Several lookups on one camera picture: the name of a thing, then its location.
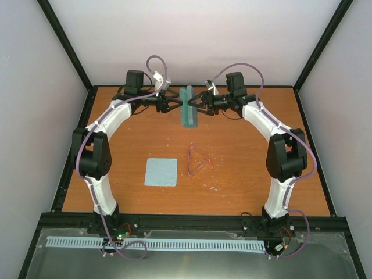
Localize light blue cleaning cloth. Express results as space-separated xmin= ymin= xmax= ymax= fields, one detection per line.
xmin=144 ymin=158 xmax=178 ymax=187

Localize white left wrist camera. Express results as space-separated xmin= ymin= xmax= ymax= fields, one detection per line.
xmin=152 ymin=71 xmax=171 ymax=96

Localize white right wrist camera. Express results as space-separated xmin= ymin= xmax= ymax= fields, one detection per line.
xmin=205 ymin=80 xmax=219 ymax=96

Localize metal front plate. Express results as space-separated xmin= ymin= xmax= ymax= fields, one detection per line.
xmin=26 ymin=229 xmax=358 ymax=278

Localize light blue cable duct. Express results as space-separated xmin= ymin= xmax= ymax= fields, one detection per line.
xmin=45 ymin=236 xmax=265 ymax=253

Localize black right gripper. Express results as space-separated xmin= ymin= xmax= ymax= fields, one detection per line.
xmin=187 ymin=90 xmax=233 ymax=116

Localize pink transparent sunglasses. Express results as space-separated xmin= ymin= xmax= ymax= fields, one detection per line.
xmin=187 ymin=145 xmax=214 ymax=177

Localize black mounting rail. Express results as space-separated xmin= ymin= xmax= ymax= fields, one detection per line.
xmin=37 ymin=212 xmax=349 ymax=237

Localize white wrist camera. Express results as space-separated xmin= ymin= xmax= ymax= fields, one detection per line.
xmin=205 ymin=80 xmax=219 ymax=96
xmin=152 ymin=71 xmax=171 ymax=96

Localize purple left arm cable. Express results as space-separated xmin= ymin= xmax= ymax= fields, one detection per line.
xmin=74 ymin=55 xmax=170 ymax=260

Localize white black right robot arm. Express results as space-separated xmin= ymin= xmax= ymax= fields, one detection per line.
xmin=188 ymin=72 xmax=307 ymax=235

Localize black enclosure frame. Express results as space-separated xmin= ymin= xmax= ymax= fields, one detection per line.
xmin=17 ymin=0 xmax=367 ymax=279

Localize teal glasses case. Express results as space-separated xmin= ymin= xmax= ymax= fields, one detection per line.
xmin=179 ymin=85 xmax=198 ymax=128

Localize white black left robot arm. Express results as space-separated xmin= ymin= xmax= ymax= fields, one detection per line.
xmin=71 ymin=70 xmax=183 ymax=234

